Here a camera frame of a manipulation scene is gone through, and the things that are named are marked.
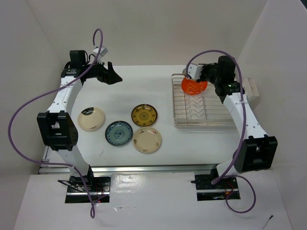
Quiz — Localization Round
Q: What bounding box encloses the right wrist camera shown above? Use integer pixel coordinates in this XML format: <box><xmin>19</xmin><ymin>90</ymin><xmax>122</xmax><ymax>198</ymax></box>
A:
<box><xmin>185</xmin><ymin>63</ymin><xmax>204</xmax><ymax>81</ymax></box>

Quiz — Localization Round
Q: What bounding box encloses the orange plastic plate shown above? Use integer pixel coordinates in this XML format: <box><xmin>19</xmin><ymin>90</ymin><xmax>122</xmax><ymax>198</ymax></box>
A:
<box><xmin>181</xmin><ymin>78</ymin><xmax>208</xmax><ymax>95</ymax></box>

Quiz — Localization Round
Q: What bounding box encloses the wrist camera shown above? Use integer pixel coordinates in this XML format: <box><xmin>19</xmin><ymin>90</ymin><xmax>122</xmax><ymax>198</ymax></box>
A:
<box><xmin>92</xmin><ymin>46</ymin><xmax>108</xmax><ymax>64</ymax></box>
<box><xmin>185</xmin><ymin>63</ymin><xmax>204</xmax><ymax>81</ymax></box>

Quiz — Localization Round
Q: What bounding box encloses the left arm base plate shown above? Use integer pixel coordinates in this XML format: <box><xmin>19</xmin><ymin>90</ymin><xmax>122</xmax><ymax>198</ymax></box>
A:
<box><xmin>58</xmin><ymin>176</ymin><xmax>111</xmax><ymax>204</ymax></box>

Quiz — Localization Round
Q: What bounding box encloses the beige plate with green brushstroke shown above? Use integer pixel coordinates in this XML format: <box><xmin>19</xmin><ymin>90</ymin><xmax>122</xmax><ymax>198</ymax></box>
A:
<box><xmin>78</xmin><ymin>107</ymin><xmax>105</xmax><ymax>131</ymax></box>

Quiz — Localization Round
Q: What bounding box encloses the aluminium frame rail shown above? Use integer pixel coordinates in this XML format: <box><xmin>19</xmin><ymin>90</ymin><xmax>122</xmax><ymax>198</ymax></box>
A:
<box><xmin>38</xmin><ymin>67</ymin><xmax>218</xmax><ymax>175</ymax></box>

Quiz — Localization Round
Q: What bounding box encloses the blue floral plate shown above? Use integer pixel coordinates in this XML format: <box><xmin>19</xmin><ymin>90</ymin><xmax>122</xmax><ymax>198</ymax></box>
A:
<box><xmin>105</xmin><ymin>121</ymin><xmax>133</xmax><ymax>146</ymax></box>

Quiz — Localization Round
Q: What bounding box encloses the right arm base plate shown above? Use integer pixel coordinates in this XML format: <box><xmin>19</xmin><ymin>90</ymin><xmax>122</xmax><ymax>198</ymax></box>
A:
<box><xmin>190</xmin><ymin>174</ymin><xmax>240</xmax><ymax>201</ymax></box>

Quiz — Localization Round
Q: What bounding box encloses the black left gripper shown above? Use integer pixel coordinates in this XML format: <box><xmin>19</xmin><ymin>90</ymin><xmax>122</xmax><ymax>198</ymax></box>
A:
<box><xmin>83</xmin><ymin>57</ymin><xmax>122</xmax><ymax>85</ymax></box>

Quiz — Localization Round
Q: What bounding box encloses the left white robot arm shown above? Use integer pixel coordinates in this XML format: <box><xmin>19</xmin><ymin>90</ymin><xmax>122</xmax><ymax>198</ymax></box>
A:
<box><xmin>37</xmin><ymin>47</ymin><xmax>122</xmax><ymax>192</ymax></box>

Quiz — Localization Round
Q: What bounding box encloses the beige plate with flower motifs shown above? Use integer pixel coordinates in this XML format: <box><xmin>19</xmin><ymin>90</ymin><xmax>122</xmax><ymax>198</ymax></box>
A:
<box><xmin>132</xmin><ymin>126</ymin><xmax>162</xmax><ymax>154</ymax></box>

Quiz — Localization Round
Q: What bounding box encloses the yellow plate with dark rim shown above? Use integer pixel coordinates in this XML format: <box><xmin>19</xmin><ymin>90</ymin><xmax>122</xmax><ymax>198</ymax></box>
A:
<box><xmin>131</xmin><ymin>104</ymin><xmax>158</xmax><ymax>127</ymax></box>

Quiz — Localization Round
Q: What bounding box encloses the wire dish rack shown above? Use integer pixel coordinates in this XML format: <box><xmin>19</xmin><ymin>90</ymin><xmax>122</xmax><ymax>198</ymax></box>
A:
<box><xmin>171</xmin><ymin>74</ymin><xmax>236</xmax><ymax>131</ymax></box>

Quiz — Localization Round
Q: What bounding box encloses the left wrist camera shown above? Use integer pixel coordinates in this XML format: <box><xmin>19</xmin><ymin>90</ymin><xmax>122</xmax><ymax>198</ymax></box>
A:
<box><xmin>92</xmin><ymin>46</ymin><xmax>108</xmax><ymax>64</ymax></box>

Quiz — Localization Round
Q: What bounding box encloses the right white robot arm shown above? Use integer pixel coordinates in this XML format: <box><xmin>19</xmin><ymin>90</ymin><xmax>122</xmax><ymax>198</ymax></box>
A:
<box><xmin>200</xmin><ymin>56</ymin><xmax>278</xmax><ymax>188</ymax></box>

